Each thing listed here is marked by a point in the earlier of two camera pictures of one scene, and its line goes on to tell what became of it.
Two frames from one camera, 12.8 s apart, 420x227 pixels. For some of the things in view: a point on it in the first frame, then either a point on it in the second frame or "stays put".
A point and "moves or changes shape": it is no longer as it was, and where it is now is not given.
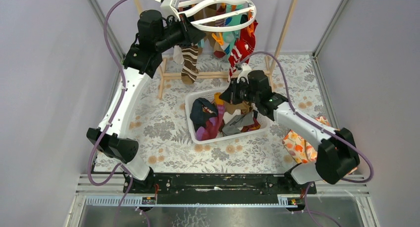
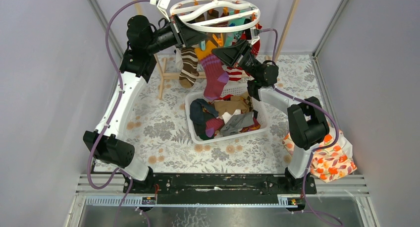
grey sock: x=239 y=121 stays put
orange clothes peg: x=219 y=40 stays put
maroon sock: x=210 y=131 → x=215 y=77
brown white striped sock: x=189 y=72 stays put
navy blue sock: x=198 y=116 stays put
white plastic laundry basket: x=264 y=126 stays put
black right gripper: x=230 y=94 → x=235 y=55
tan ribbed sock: x=244 y=107 stays put
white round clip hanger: x=183 y=11 moves or changes shape
